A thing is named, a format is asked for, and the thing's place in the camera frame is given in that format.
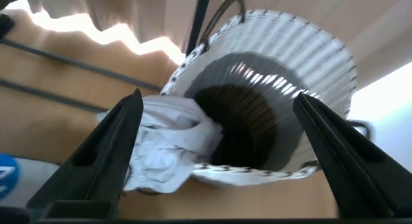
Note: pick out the pale grey garment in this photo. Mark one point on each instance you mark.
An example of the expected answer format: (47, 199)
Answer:
(167, 143)

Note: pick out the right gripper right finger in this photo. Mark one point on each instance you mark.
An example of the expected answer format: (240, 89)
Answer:
(357, 172)

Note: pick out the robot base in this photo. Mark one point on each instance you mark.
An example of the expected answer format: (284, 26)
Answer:
(32, 179)

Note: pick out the black clothes rack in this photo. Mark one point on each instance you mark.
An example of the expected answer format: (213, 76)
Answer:
(198, 21)

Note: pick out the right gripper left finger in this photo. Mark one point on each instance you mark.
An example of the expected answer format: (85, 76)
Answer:
(96, 175)

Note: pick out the white laundry basket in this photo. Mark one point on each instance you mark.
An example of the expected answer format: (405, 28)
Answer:
(289, 43)

